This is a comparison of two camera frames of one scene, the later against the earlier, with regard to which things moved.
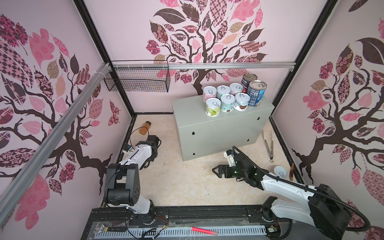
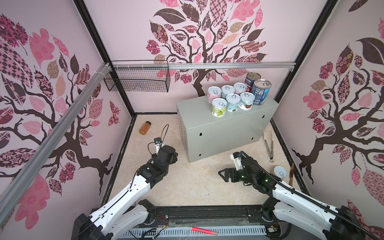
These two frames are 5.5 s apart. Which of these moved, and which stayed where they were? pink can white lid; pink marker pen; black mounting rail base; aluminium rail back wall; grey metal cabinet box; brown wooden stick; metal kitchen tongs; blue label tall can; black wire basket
Moved: pink can white lid; blue label tall can
Stayed: aluminium rail back wall; black mounting rail base; metal kitchen tongs; grey metal cabinet box; brown wooden stick; pink marker pen; black wire basket
